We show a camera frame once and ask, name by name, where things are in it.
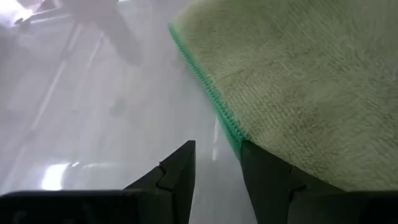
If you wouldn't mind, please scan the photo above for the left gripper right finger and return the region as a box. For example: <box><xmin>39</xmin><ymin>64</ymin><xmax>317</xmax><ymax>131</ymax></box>
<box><xmin>239</xmin><ymin>139</ymin><xmax>352</xmax><ymax>224</ymax></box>

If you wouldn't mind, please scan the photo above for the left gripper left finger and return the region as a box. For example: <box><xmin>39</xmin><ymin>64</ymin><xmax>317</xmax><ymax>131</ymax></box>
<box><xmin>123</xmin><ymin>139</ymin><xmax>197</xmax><ymax>224</ymax></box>

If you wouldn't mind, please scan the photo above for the green microfiber towel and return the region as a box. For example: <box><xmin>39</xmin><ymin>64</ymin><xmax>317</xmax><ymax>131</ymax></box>
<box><xmin>167</xmin><ymin>0</ymin><xmax>398</xmax><ymax>192</ymax></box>

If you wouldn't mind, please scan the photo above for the white glossy table mat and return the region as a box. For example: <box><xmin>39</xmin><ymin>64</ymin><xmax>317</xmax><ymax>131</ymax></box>
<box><xmin>0</xmin><ymin>0</ymin><xmax>259</xmax><ymax>224</ymax></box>

